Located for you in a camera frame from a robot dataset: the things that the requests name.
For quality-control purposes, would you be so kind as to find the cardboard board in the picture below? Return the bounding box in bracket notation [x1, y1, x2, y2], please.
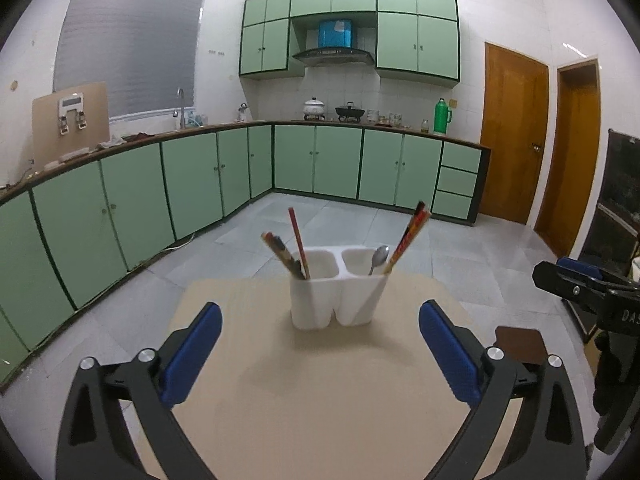
[31, 81, 111, 162]

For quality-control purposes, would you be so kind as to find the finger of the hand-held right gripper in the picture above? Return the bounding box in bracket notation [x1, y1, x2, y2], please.
[556, 257, 604, 279]
[532, 261, 609, 304]

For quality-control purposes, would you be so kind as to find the brown stool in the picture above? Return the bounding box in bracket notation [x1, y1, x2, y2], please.
[492, 326, 551, 376]

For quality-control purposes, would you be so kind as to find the long green base cabinet run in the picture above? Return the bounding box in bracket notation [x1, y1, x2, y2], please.
[0, 125, 275, 391]

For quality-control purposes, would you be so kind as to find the grey window blind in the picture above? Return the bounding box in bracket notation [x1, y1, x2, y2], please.
[52, 0, 207, 120]

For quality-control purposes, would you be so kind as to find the white bracket with clamps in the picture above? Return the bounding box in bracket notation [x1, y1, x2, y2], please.
[57, 92, 90, 135]

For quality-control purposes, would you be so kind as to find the plain wooden door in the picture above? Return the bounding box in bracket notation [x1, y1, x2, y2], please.
[534, 58, 601, 258]

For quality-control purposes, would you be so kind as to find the green wall cabinet narrow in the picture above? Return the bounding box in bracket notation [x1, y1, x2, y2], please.
[239, 0, 306, 80]

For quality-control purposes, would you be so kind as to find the black wok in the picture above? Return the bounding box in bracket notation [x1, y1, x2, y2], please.
[334, 101, 367, 120]

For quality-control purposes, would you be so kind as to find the range hood blue film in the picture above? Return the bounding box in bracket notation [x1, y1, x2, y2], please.
[291, 19, 376, 67]

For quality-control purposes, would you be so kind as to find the green base cabinet under stove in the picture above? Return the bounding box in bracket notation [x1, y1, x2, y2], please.
[272, 122, 443, 208]

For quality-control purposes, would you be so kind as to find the green wall cabinet wide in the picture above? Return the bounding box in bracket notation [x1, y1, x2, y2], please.
[375, 0, 461, 86]

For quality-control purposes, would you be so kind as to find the black cabinet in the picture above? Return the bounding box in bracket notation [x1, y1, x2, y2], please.
[562, 129, 640, 346]

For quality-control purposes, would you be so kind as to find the metal spoon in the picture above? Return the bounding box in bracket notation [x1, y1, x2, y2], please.
[368, 245, 390, 277]

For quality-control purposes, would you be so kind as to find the green cabinet above hood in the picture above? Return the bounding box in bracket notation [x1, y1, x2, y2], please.
[290, 0, 377, 18]

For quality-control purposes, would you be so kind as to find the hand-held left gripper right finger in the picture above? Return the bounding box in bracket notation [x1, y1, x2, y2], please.
[418, 299, 588, 480]

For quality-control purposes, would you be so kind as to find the green thermos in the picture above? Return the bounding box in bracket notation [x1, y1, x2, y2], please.
[432, 98, 453, 135]

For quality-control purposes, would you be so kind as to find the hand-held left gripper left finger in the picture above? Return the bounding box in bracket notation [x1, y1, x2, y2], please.
[55, 301, 223, 480]

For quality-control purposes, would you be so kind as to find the white utensil holder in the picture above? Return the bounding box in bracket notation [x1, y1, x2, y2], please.
[290, 246, 391, 331]

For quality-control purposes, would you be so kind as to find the green drawer unit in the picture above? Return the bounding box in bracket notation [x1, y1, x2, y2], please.
[430, 141, 491, 226]

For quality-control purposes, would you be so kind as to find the row of seasoning jars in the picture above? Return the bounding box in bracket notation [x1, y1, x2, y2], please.
[366, 109, 407, 128]

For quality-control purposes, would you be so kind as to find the wooden door with handle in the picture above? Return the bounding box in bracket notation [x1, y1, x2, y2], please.
[479, 42, 550, 225]

